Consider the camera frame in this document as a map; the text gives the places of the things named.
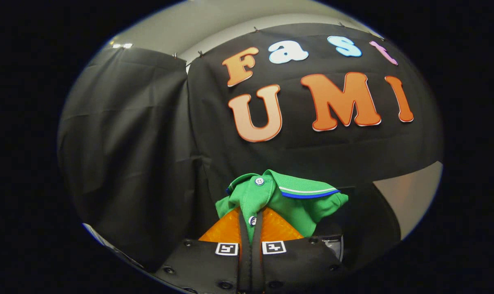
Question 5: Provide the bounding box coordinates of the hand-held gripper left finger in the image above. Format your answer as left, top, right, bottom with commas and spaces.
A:
154, 206, 252, 294

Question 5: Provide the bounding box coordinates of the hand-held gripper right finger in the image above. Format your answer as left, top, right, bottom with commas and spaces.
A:
252, 206, 346, 294

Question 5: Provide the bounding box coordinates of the green polo shirt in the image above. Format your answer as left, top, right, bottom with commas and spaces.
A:
215, 169, 349, 245

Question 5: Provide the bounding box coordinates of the black backdrop cloth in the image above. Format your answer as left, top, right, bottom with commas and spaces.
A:
186, 22, 443, 217

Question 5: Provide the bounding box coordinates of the plain black side cloth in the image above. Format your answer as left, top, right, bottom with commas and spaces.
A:
58, 46, 204, 272

